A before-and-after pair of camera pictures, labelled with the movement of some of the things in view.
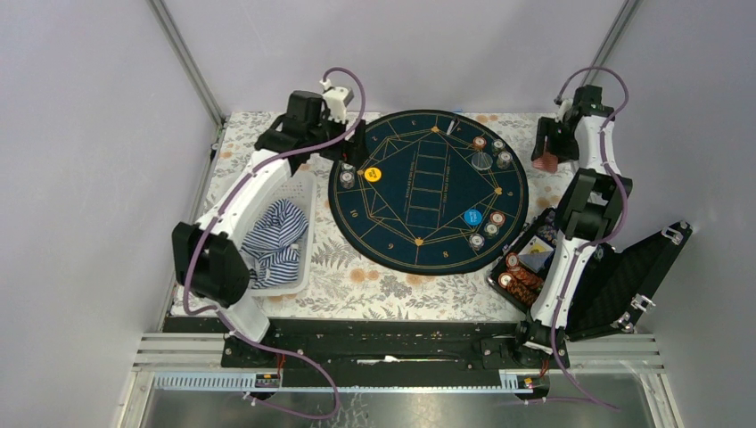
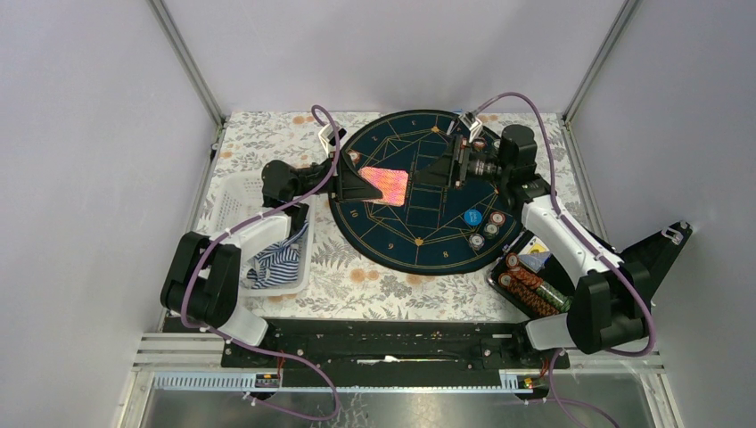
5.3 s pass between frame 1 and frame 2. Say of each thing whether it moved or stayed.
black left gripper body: moved
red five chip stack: stayed
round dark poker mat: stayed
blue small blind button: stayed
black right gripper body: moved
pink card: moved
